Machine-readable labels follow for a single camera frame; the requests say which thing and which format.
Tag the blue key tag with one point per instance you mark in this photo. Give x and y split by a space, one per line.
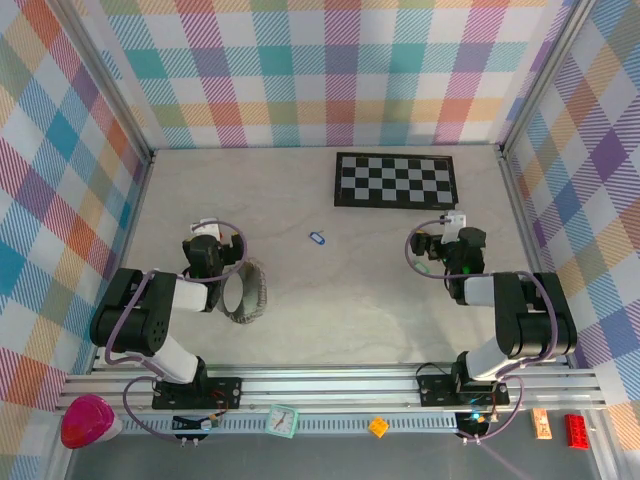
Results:
317 239

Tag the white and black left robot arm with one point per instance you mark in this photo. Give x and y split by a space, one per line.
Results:
190 295

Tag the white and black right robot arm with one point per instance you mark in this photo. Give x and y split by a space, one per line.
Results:
480 290

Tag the black and grey chessboard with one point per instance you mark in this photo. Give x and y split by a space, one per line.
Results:
395 180

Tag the mint green alarm clock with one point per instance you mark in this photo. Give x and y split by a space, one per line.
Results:
281 421

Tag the wooden block with orange print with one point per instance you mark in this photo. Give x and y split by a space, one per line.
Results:
541 424

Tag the orange yellow toy brick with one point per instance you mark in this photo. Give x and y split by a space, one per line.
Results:
378 427

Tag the long red toy brick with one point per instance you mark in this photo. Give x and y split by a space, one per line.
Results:
578 431

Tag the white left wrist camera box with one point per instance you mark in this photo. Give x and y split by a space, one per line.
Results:
206 230

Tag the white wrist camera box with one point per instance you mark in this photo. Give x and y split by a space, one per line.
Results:
454 222
206 230

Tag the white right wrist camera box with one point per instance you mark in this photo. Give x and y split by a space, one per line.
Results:
454 222

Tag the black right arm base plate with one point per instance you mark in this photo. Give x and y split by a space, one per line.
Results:
435 390

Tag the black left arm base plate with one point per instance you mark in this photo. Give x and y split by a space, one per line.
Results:
227 392

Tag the aluminium mounting rail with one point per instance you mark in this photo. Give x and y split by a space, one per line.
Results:
325 390

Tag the aluminium frame post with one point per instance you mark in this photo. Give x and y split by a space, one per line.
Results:
112 82
545 75

